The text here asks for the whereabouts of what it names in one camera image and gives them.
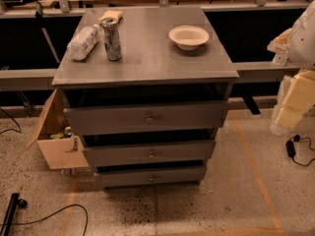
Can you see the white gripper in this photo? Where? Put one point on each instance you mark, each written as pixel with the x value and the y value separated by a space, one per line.
pixel 303 44

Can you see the white paper bowl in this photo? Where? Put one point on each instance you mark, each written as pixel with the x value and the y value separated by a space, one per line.
pixel 189 37

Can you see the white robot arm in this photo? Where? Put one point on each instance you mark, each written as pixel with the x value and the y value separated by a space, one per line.
pixel 296 94

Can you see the silver redbull can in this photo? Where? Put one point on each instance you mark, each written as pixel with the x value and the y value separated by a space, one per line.
pixel 111 39

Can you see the middle grey drawer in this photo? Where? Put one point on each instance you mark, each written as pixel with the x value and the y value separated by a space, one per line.
pixel 149 153

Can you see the grey drawer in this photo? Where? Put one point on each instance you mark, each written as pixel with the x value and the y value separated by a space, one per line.
pixel 146 118
pixel 151 176
pixel 149 153

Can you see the grey drawer cabinet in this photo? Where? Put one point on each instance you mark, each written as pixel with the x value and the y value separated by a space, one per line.
pixel 152 70

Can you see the top grey drawer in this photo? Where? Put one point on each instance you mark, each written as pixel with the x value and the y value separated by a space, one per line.
pixel 146 118

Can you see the bottom grey drawer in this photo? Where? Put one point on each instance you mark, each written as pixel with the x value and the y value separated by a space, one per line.
pixel 151 176

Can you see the clear plastic water bottle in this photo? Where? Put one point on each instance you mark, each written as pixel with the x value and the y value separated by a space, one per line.
pixel 83 42

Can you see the green item in box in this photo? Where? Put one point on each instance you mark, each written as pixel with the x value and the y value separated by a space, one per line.
pixel 57 136

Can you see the open cardboard box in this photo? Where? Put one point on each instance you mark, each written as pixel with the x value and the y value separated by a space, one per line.
pixel 60 147

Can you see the black bar on floor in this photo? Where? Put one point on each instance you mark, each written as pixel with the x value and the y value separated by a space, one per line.
pixel 15 202

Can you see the black power adapter with cable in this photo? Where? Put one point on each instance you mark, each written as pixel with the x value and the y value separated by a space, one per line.
pixel 291 152

